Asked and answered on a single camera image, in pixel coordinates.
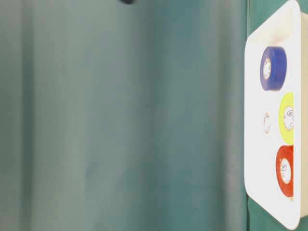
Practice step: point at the white tape roll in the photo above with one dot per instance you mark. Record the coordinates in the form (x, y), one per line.
(266, 122)

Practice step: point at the blue tape roll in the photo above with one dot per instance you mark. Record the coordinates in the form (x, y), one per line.
(273, 68)

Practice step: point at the red tape roll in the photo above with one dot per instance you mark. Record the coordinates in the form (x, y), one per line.
(284, 170)

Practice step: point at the green table cloth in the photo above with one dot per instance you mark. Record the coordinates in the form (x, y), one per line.
(126, 117)

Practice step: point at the white plastic tray case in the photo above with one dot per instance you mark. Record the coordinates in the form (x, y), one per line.
(287, 28)

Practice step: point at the yellow tape roll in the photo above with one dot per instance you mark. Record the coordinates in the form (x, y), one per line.
(286, 118)

